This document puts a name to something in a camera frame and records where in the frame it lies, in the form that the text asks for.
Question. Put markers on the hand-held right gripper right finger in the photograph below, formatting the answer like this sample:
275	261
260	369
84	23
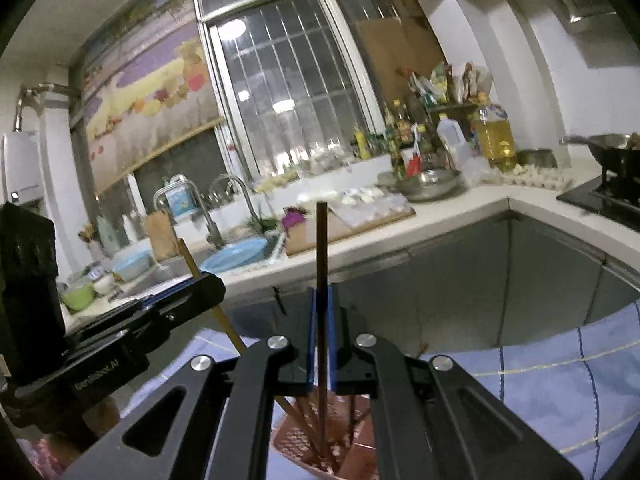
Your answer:
333	350

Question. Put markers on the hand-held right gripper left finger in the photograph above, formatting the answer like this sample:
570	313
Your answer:
312	350

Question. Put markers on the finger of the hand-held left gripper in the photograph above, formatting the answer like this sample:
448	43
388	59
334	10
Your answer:
160	319
205	287

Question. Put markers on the light wooden chopstick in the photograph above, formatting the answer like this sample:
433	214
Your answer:
192	265

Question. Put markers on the pink plastic basket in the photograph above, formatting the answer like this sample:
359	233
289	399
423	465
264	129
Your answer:
295	447

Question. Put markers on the dark chopstick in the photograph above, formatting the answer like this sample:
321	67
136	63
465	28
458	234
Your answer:
322	250

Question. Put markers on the blue plate in sink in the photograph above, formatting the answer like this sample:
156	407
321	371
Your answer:
235	255

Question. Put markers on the green bowl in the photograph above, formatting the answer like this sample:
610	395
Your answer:
77	296

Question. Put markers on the light blue bowl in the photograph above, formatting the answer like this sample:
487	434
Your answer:
132	262

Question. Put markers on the chrome faucet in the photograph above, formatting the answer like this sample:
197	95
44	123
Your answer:
245	195
200	210

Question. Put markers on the blue white container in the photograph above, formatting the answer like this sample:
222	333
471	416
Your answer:
179	195

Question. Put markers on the purple item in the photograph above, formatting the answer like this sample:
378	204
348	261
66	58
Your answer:
292	220

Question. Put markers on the white water heater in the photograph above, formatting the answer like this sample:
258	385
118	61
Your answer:
20	165

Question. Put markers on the large wooden cutting board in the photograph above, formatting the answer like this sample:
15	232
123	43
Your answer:
345	225

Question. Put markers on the metal basin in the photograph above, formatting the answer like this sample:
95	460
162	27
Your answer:
422	184

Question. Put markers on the row of condiment bottles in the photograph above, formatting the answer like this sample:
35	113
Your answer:
395	137

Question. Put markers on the barred window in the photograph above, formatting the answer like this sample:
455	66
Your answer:
290	80

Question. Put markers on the white plastic jug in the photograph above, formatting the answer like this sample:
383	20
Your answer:
454	142

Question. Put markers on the egg tray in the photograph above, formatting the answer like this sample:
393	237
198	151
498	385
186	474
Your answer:
537	176

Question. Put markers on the cooking oil bottle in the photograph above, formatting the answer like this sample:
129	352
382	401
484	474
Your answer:
495	132

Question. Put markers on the brown cardboard sheet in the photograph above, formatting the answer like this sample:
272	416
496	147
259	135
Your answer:
395	55

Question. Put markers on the gas stove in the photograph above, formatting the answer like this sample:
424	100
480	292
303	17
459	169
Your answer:
605	197

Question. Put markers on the black frying pan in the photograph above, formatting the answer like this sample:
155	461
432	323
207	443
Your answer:
610	152

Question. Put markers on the wall poster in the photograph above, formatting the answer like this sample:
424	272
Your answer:
145	95

